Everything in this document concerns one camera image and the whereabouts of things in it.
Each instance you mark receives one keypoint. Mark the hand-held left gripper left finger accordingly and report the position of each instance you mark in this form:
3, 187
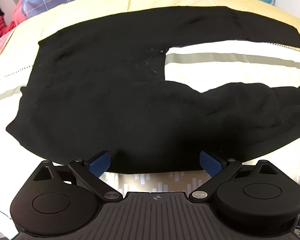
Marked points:
99, 163

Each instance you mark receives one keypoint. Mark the red cloth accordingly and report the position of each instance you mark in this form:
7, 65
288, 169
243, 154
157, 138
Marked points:
0, 28

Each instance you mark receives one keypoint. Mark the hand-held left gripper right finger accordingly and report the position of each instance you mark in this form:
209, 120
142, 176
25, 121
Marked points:
211, 164

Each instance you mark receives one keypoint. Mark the white striped bed sheet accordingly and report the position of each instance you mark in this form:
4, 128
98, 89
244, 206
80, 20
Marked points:
210, 55

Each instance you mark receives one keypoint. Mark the black pants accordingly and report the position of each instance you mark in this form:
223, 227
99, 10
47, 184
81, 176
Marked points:
120, 100

